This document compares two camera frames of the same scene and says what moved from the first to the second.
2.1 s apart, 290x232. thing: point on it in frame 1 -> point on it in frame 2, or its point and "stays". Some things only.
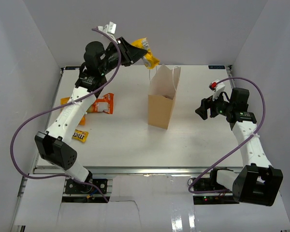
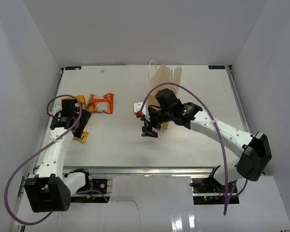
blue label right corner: (216, 67) stays
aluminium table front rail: (127, 170) stays
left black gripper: (124, 51) -> (83, 122)
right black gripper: (210, 108) -> (148, 124)
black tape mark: (71, 67) stays
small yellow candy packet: (80, 135) stays
